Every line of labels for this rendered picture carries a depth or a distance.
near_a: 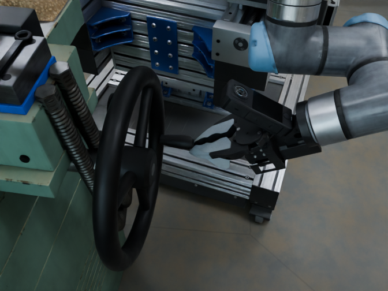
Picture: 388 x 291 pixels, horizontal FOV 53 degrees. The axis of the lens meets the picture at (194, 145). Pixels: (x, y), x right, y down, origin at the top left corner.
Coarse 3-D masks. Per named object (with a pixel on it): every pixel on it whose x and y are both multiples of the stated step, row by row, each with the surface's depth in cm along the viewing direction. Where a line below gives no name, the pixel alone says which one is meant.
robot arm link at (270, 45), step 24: (288, 0) 52; (312, 0) 52; (264, 24) 57; (288, 24) 54; (312, 24) 55; (264, 48) 56; (288, 48) 56; (312, 48) 56; (288, 72) 59; (312, 72) 58
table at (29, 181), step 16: (64, 16) 66; (80, 16) 72; (48, 32) 62; (64, 32) 67; (96, 96) 59; (64, 160) 50; (0, 176) 48; (16, 176) 48; (32, 176) 48; (48, 176) 48; (64, 176) 51; (16, 192) 49; (32, 192) 49; (48, 192) 48
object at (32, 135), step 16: (64, 48) 49; (80, 64) 52; (48, 80) 45; (80, 80) 52; (0, 112) 42; (32, 112) 42; (0, 128) 43; (16, 128) 42; (32, 128) 42; (48, 128) 45; (0, 144) 45; (16, 144) 44; (32, 144) 44; (48, 144) 45; (0, 160) 48; (16, 160) 47; (32, 160) 47; (48, 160) 46
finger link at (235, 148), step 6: (234, 144) 61; (222, 150) 61; (228, 150) 61; (234, 150) 60; (240, 150) 59; (246, 150) 59; (216, 156) 63; (222, 156) 61; (228, 156) 60; (234, 156) 60; (240, 156) 60
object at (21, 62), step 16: (0, 16) 45; (16, 16) 45; (32, 16) 46; (0, 32) 45; (16, 32) 45; (32, 32) 47; (0, 48) 43; (32, 48) 43; (48, 48) 45; (16, 64) 41; (32, 64) 42; (48, 64) 45; (0, 80) 39; (16, 80) 40; (32, 80) 42; (0, 96) 40; (16, 96) 40; (32, 96) 43; (16, 112) 42
